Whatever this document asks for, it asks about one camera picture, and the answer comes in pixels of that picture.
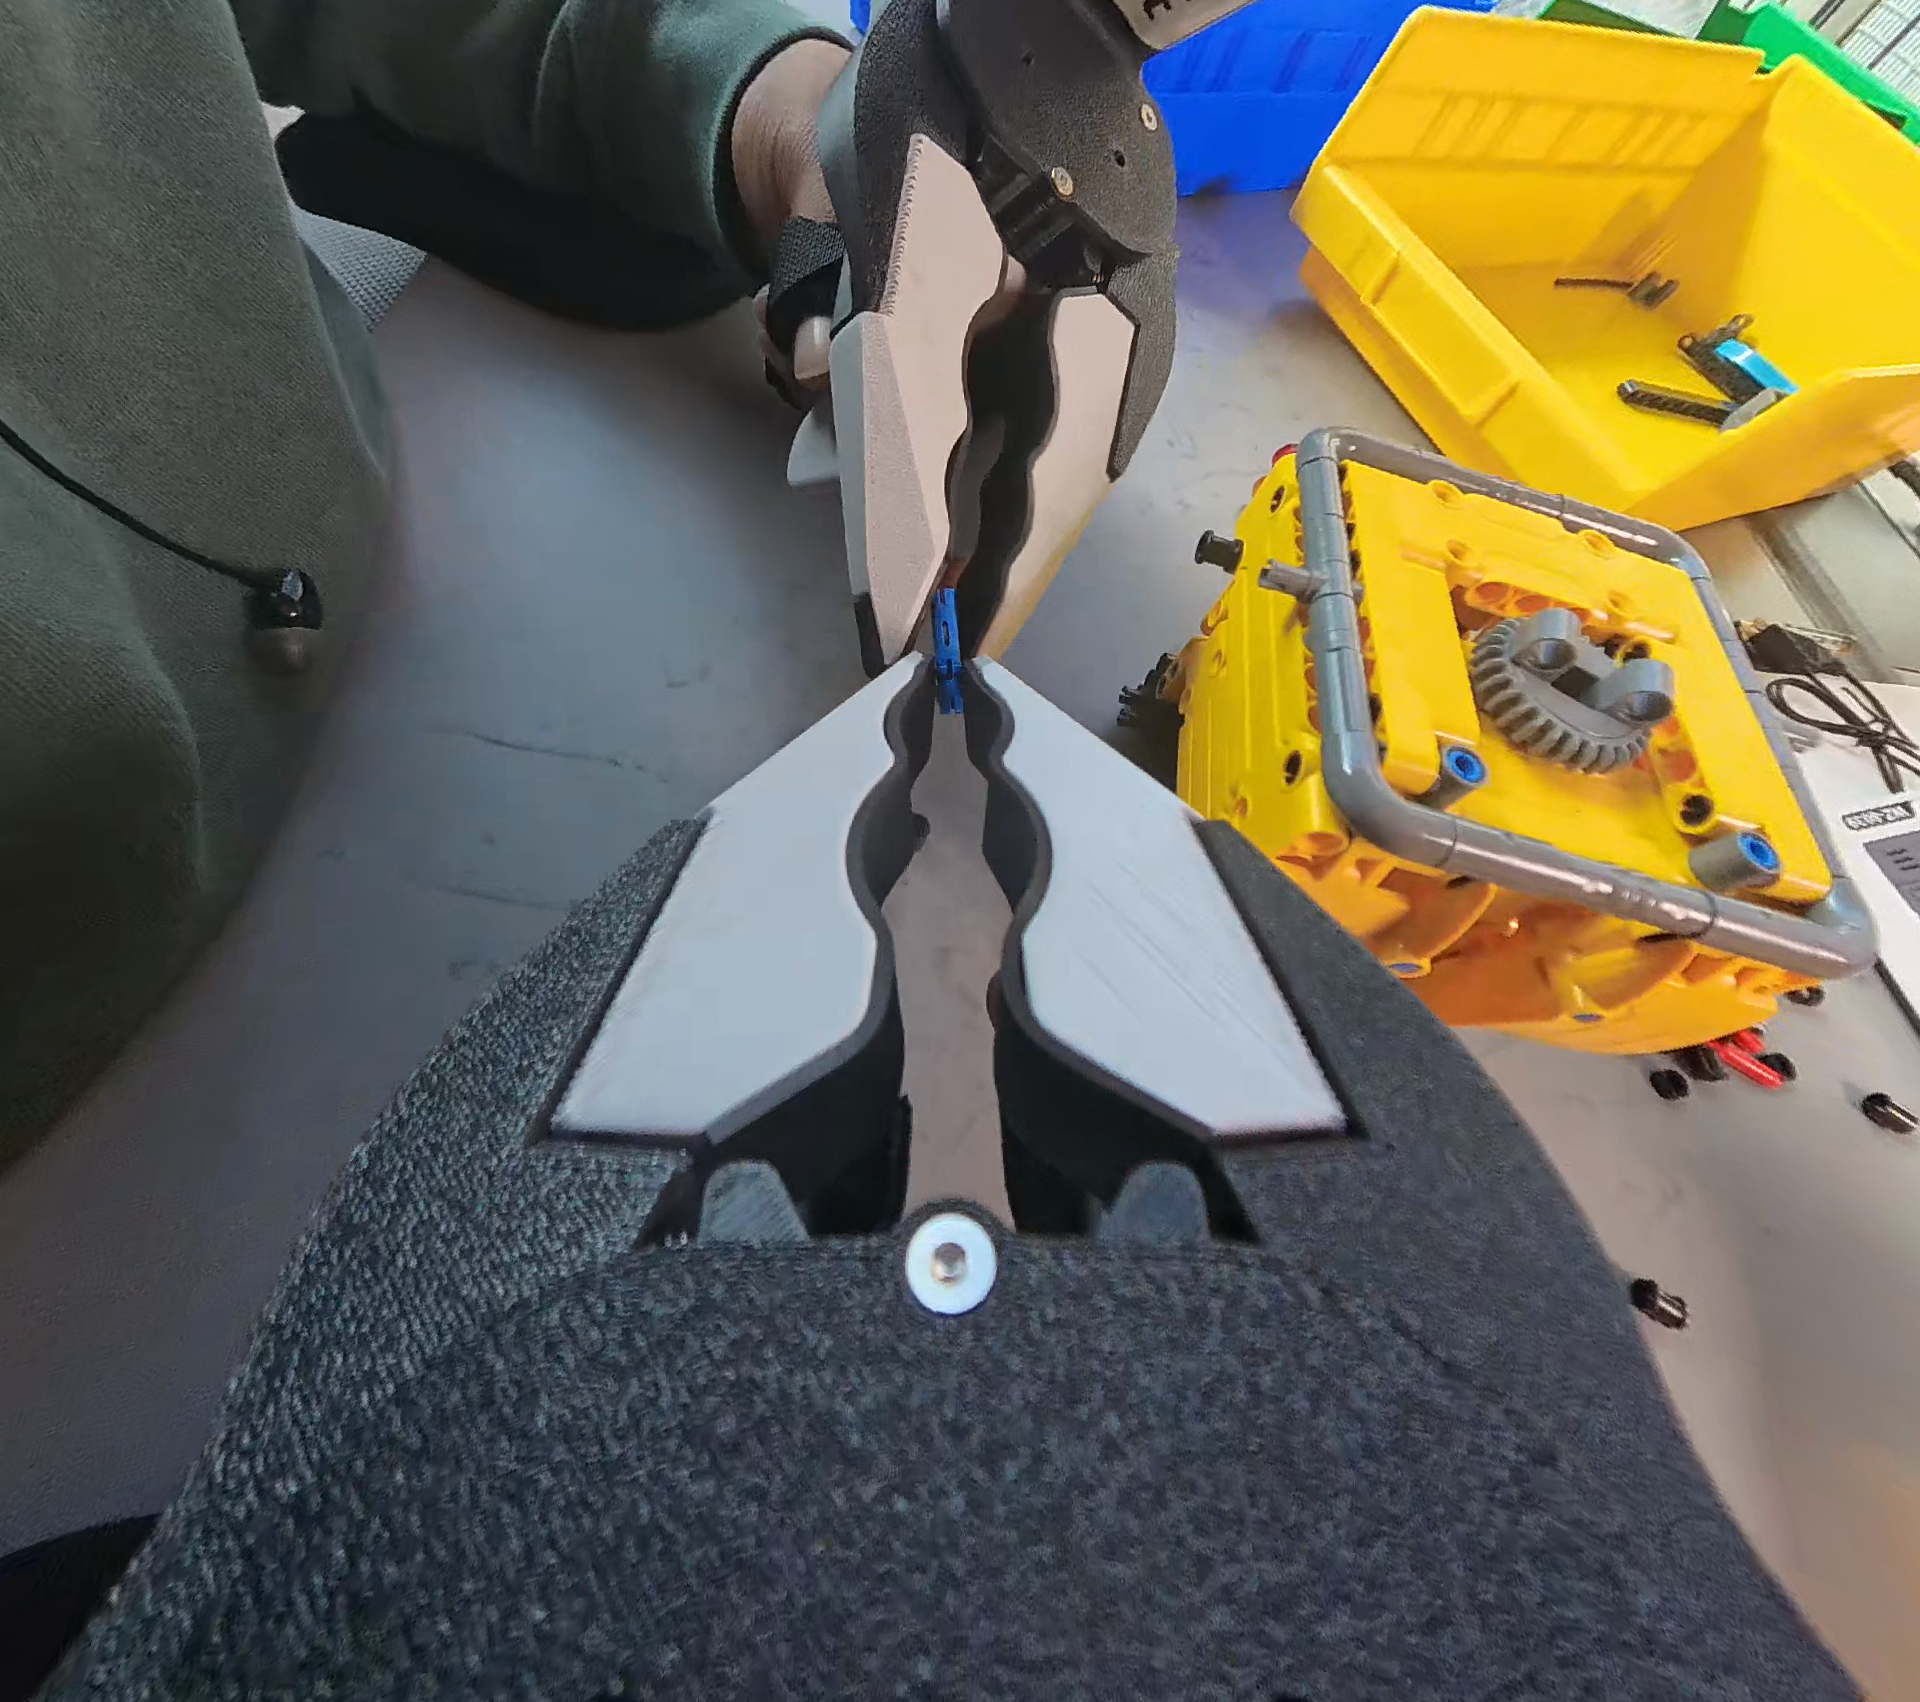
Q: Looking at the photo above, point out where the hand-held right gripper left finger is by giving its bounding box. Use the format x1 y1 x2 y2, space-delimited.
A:
547 655 938 1236

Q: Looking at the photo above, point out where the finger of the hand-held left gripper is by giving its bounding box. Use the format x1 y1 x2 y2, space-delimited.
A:
828 133 1012 678
960 285 1144 661

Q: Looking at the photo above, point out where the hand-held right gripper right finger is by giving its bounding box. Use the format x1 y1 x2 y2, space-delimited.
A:
968 655 1353 1236

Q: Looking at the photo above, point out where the yellow lego robot model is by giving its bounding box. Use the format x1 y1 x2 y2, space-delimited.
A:
1115 424 1884 1061

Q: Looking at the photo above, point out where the person's left forearm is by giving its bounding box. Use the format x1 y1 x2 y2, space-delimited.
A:
152 0 854 333

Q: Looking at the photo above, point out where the black lego beam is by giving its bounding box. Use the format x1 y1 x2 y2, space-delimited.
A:
1613 374 1732 433

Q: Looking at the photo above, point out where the blue black lego piece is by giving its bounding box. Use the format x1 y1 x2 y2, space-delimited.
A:
1674 310 1803 435

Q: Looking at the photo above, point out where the lego instruction booklet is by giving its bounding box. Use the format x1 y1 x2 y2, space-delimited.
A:
1838 794 1920 913

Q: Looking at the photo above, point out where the person's left hand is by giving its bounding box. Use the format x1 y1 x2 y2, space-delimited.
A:
727 41 862 409

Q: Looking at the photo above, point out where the yellow storage bin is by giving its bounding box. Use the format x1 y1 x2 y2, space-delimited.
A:
1288 3 1920 536

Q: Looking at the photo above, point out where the grey office chair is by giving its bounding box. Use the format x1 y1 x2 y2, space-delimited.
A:
289 204 433 333

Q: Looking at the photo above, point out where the pile of black red pins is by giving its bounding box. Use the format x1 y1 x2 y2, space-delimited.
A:
1643 1024 1806 1105

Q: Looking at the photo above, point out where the green storage bin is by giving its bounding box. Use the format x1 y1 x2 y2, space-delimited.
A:
1541 0 1920 148

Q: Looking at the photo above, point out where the grey flat device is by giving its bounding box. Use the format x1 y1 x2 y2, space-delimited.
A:
1744 488 1920 687

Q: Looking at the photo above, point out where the black cable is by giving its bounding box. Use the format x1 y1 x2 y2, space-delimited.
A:
1737 620 1920 791

